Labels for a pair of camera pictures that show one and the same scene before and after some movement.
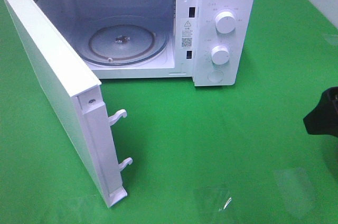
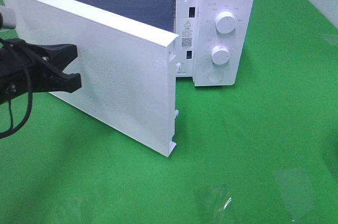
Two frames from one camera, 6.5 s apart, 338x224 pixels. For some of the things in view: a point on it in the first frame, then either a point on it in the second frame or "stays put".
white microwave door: [71, 90] to [128, 73]
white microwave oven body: [197, 25] stays put
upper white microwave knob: [225, 22] stays put
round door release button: [215, 76] stays put
